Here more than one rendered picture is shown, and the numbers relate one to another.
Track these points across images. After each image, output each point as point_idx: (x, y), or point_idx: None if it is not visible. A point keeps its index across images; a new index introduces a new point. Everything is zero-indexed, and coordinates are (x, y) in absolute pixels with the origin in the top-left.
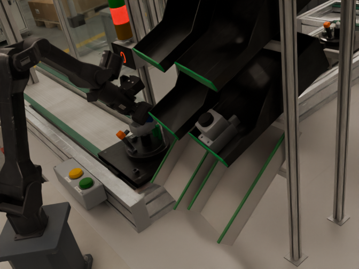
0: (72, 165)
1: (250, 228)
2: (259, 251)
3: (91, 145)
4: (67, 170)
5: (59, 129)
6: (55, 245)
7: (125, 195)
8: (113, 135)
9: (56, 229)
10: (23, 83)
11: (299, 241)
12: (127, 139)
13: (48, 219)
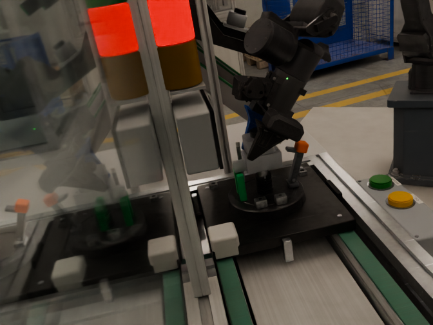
0: (409, 219)
1: (222, 172)
2: (232, 160)
3: (370, 269)
4: (419, 213)
5: None
6: (397, 81)
7: (326, 162)
8: (312, 322)
9: (397, 88)
10: None
11: None
12: (294, 157)
13: (409, 92)
